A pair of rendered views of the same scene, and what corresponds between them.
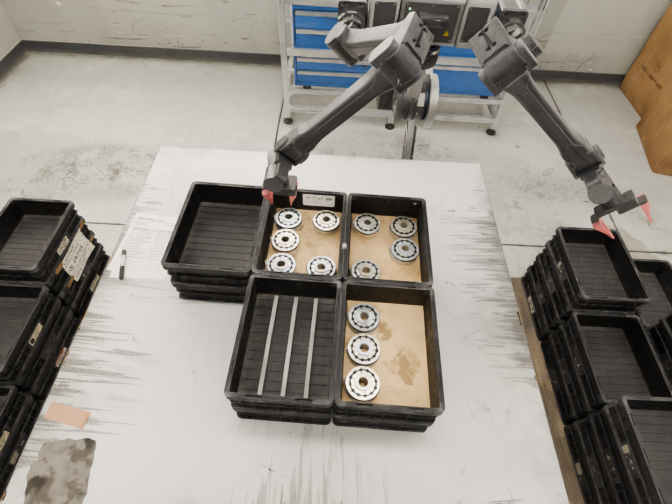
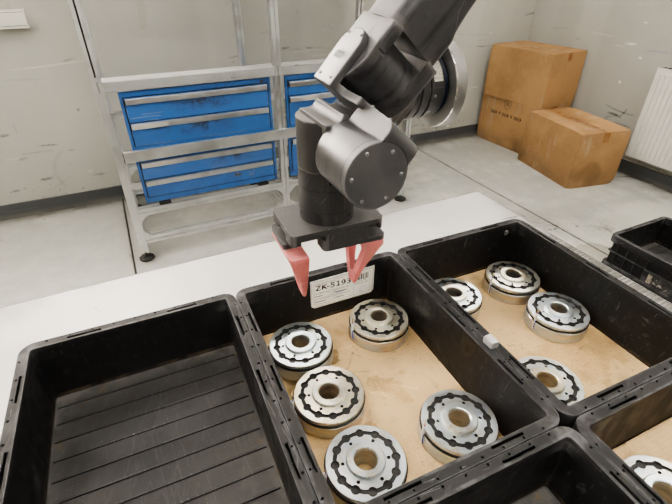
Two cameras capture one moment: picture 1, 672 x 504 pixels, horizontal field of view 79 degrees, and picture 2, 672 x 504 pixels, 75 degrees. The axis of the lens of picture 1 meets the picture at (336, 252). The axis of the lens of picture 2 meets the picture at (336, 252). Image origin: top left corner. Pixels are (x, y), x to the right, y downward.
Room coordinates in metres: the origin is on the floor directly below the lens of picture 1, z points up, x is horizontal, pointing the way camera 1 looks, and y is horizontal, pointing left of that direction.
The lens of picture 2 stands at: (0.55, 0.35, 1.38)
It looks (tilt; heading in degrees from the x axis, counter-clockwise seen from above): 34 degrees down; 335
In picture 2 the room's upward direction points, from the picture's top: straight up
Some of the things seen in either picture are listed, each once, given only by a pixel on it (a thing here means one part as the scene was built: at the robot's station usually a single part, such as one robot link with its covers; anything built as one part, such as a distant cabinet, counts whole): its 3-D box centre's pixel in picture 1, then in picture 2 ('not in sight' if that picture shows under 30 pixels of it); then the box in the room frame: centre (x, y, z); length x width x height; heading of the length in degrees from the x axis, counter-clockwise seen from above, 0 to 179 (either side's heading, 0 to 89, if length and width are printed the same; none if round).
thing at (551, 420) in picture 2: (303, 231); (372, 351); (0.92, 0.12, 0.92); 0.40 x 0.30 x 0.02; 0
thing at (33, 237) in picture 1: (47, 260); not in sight; (1.08, 1.40, 0.37); 0.40 x 0.30 x 0.45; 1
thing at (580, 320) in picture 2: (405, 249); (558, 310); (0.92, -0.25, 0.86); 0.10 x 0.10 x 0.01
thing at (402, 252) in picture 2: (386, 237); (533, 295); (0.92, -0.18, 0.92); 0.40 x 0.30 x 0.02; 0
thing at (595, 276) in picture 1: (576, 287); (668, 305); (1.13, -1.20, 0.37); 0.40 x 0.30 x 0.45; 1
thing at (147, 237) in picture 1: (147, 244); not in sight; (0.98, 0.77, 0.70); 0.33 x 0.23 x 0.01; 1
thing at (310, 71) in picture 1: (345, 51); (207, 141); (2.83, 0.03, 0.60); 0.72 x 0.03 x 0.56; 91
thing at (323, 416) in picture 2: (285, 240); (329, 394); (0.92, 0.19, 0.86); 0.10 x 0.10 x 0.01
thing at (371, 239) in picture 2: (286, 193); (342, 250); (0.92, 0.17, 1.10); 0.07 x 0.07 x 0.09; 89
